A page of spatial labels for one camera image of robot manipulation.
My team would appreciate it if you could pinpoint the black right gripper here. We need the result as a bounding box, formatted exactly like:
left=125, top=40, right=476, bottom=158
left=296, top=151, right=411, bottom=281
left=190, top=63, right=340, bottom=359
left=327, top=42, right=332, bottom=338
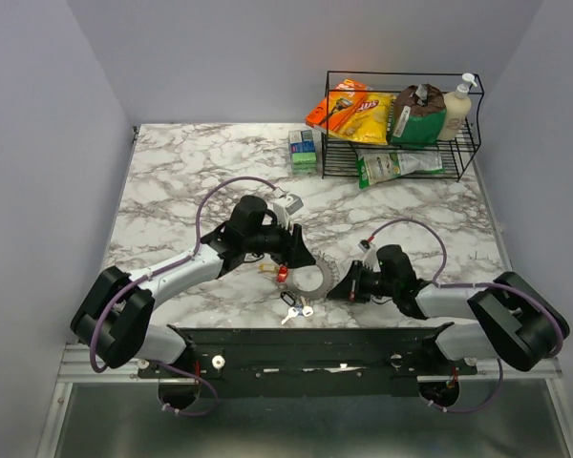
left=327, top=260, right=398, bottom=303

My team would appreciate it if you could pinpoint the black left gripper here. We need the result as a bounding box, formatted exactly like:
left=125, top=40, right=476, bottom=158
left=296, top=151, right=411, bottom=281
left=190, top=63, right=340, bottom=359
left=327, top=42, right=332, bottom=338
left=244, top=216, right=317, bottom=270

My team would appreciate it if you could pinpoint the silver key with blue tag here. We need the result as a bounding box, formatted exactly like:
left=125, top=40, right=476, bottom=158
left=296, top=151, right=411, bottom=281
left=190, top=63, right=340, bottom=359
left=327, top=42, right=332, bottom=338
left=281, top=307, right=299, bottom=325

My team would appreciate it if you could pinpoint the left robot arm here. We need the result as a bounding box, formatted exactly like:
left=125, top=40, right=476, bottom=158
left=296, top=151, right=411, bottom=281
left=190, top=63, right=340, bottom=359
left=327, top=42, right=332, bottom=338
left=70, top=194, right=316, bottom=377

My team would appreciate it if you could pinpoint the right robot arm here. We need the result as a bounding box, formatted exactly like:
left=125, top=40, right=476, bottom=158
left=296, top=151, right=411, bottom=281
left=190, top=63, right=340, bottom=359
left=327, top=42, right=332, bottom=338
left=327, top=244, right=570, bottom=374

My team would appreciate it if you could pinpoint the red key tag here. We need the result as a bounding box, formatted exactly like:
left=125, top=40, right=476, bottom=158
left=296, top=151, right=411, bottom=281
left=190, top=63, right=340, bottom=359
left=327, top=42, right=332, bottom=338
left=276, top=265, right=288, bottom=283

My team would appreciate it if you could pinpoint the yellow key tag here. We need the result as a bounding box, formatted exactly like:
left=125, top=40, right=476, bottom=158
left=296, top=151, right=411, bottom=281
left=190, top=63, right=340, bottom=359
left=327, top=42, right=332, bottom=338
left=258, top=263, right=279, bottom=274

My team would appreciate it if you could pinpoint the black key tag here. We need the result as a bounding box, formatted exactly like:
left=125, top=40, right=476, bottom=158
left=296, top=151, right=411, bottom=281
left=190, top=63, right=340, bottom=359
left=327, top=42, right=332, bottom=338
left=280, top=291, right=298, bottom=307

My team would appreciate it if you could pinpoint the silver key under disc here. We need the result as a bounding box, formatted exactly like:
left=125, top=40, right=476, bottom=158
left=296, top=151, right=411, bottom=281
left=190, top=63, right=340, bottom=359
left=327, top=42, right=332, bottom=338
left=300, top=297, right=314, bottom=318

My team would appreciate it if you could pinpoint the green sponge pack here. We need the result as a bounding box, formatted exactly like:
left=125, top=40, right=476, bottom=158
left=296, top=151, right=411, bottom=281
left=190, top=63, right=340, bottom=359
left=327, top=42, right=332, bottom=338
left=288, top=130, right=316, bottom=174

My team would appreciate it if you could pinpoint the green white snack bag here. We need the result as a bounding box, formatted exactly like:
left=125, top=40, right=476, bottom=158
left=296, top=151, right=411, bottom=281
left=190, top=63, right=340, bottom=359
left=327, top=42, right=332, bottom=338
left=356, top=150, right=445, bottom=189

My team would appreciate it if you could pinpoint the yellow chips bag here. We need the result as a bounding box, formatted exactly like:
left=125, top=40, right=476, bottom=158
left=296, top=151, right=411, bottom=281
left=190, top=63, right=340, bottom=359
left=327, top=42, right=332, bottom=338
left=335, top=93, right=394, bottom=145

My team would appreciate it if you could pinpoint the orange razor package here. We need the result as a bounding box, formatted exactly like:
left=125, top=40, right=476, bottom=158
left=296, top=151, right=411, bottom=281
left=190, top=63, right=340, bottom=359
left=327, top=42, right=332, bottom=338
left=305, top=78, right=370, bottom=139

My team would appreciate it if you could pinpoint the brown green coffee bag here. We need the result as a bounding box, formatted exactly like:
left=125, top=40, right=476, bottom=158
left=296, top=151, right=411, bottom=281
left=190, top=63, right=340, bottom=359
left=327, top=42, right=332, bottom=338
left=390, top=84, right=446, bottom=149

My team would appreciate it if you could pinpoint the cream lotion pump bottle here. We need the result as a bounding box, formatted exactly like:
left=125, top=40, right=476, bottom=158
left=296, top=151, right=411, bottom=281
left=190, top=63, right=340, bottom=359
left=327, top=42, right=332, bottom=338
left=437, top=73, right=478, bottom=141

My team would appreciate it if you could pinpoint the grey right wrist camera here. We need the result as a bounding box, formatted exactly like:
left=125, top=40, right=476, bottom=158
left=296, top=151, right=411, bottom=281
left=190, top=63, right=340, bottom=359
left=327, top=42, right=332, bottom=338
left=359, top=239, right=377, bottom=270

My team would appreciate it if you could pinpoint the black mounting base rail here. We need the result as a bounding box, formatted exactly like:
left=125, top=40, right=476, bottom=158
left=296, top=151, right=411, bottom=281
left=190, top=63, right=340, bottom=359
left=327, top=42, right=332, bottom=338
left=138, top=326, right=478, bottom=399

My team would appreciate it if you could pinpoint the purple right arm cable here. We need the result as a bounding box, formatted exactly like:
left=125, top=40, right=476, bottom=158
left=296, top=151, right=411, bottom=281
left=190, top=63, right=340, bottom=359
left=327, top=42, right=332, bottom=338
left=370, top=218, right=567, bottom=414

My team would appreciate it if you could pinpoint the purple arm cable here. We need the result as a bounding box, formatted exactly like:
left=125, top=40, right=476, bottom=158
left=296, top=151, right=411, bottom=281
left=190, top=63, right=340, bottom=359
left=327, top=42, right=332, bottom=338
left=89, top=176, right=287, bottom=417
left=370, top=218, right=567, bottom=414

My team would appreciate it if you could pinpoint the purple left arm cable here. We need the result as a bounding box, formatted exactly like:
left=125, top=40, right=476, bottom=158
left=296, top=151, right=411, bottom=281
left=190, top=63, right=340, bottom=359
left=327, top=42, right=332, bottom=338
left=89, top=176, right=287, bottom=417

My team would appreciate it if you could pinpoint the black wire rack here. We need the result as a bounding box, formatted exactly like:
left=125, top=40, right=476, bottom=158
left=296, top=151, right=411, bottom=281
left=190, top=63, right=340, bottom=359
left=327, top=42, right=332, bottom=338
left=312, top=71, right=484, bottom=186

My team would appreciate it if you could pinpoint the aluminium frame rail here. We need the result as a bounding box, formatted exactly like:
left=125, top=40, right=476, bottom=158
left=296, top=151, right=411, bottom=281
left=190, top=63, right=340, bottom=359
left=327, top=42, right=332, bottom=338
left=56, top=339, right=564, bottom=385

